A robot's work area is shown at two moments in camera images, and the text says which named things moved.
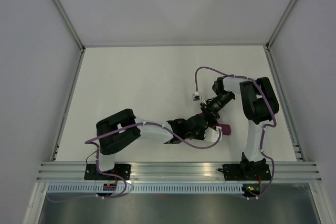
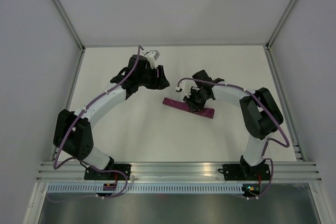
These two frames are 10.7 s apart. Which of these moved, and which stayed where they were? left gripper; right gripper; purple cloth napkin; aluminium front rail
Moved: purple cloth napkin; right gripper; left gripper
Stayed: aluminium front rail
